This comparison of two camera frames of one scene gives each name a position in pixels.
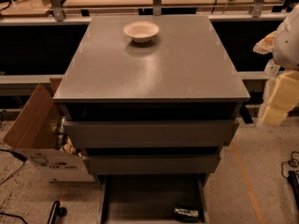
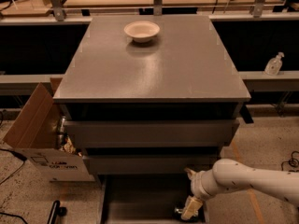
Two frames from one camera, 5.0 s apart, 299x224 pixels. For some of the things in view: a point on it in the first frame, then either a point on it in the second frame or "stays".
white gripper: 287,47 to 197,184
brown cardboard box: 38,137 stays
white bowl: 141,32 stays
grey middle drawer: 151,164 stays
